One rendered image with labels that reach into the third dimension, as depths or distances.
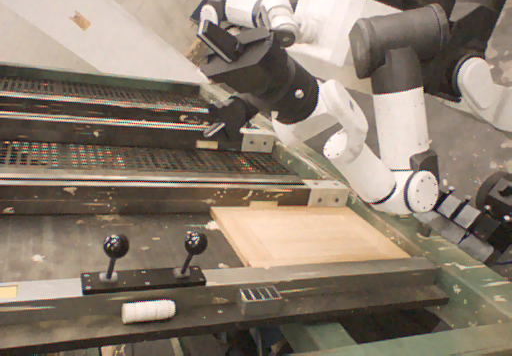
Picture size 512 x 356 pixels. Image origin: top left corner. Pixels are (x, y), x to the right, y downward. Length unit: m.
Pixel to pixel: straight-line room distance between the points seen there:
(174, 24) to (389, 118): 5.58
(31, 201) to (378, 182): 0.71
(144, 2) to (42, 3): 1.75
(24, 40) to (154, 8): 1.57
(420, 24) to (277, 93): 0.33
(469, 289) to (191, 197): 0.64
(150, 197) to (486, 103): 0.86
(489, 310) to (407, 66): 0.49
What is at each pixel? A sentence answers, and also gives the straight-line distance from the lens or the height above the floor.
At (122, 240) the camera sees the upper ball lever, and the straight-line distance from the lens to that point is 0.70.
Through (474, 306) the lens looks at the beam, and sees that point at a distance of 1.06.
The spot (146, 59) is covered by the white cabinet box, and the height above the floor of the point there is 0.69.
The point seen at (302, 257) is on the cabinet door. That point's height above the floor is 1.13.
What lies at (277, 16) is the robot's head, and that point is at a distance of 1.02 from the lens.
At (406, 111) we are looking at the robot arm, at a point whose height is 1.24.
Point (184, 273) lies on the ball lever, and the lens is 0.82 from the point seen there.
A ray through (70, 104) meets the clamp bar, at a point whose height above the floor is 1.51.
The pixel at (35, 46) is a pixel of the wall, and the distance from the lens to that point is 6.36.
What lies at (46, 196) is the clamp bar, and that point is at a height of 1.58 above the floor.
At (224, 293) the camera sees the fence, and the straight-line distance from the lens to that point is 0.85.
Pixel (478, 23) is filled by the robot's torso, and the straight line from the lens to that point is 1.28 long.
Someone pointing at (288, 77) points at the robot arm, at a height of 1.50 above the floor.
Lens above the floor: 1.81
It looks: 32 degrees down
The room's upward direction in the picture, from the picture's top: 55 degrees counter-clockwise
